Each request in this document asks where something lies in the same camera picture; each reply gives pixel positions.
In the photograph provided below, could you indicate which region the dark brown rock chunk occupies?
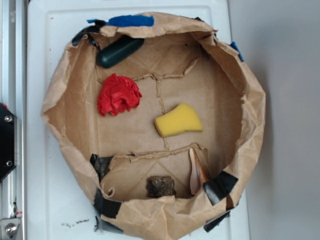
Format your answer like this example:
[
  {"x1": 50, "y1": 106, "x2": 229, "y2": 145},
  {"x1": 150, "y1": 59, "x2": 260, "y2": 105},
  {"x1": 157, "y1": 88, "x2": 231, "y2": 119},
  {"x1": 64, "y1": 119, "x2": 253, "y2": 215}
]
[{"x1": 146, "y1": 176, "x2": 177, "y2": 198}]

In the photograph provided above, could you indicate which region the dark green oblong case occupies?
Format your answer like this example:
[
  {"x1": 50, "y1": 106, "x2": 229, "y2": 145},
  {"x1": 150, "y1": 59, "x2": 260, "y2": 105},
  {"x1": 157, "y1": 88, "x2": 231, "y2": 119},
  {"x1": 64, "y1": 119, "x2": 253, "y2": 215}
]
[{"x1": 96, "y1": 35, "x2": 145, "y2": 68}]

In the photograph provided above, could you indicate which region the white plastic tray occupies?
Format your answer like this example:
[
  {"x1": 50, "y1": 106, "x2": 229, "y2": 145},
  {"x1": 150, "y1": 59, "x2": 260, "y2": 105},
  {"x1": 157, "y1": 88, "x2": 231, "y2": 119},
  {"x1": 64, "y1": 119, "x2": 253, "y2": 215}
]
[{"x1": 26, "y1": 0, "x2": 252, "y2": 240}]

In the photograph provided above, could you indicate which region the crumpled red paper ball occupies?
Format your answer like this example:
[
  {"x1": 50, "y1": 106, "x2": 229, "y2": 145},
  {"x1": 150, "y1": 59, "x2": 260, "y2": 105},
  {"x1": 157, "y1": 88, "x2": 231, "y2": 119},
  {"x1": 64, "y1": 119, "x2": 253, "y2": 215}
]
[{"x1": 97, "y1": 73, "x2": 142, "y2": 117}]

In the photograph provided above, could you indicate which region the aluminium frame rail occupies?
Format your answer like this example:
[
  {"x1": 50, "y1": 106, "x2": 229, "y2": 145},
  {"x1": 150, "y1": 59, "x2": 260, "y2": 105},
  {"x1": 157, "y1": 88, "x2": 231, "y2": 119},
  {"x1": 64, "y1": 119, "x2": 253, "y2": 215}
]
[{"x1": 0, "y1": 0, "x2": 28, "y2": 240}]

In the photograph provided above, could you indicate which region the yellow-green sponge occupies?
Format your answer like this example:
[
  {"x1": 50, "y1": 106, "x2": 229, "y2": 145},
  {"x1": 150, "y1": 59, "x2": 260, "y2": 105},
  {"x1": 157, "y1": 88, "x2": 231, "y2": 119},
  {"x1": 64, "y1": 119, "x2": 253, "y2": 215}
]
[{"x1": 154, "y1": 102, "x2": 204, "y2": 138}]

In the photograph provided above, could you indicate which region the brown paper bag tray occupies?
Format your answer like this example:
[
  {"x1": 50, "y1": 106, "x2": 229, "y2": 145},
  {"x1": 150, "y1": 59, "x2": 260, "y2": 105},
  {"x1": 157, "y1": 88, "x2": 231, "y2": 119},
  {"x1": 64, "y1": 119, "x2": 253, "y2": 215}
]
[{"x1": 41, "y1": 12, "x2": 266, "y2": 240}]

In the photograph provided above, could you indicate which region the black mounting plate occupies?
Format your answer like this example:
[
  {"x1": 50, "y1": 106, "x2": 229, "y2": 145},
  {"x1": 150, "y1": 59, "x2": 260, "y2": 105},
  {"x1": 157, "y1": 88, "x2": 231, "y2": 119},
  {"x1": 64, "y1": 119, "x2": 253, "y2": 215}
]
[{"x1": 0, "y1": 103, "x2": 17, "y2": 183}]

